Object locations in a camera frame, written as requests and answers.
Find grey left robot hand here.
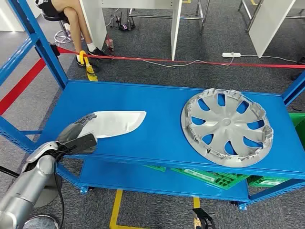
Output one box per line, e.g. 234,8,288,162
56,113,98,145

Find white curved car body part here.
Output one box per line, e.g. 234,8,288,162
78,110,147,140

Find blue metal shelf rack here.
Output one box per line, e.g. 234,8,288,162
0,0,305,212

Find yellow plastic tool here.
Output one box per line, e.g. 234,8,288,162
79,50,99,83

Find person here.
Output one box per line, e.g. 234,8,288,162
35,0,111,69

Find black stool with chrome base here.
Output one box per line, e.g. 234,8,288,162
41,11,84,45

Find grey round disc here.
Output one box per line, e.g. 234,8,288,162
23,215,60,229

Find white panel desk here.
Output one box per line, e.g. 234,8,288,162
80,0,183,61
248,0,296,59

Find red barrier belt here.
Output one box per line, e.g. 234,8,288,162
50,43,305,70

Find green plastic crate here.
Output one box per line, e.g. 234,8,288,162
246,112,305,188
145,165,249,190

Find silver wheel hubcap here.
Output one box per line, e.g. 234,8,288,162
181,88,274,168

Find white power strip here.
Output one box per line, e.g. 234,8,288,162
221,52,242,59

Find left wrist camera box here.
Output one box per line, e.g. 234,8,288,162
59,133,98,156

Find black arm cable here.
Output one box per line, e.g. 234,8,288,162
53,151,66,229

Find white floor cable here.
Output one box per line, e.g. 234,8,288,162
241,54,299,63
136,56,236,68

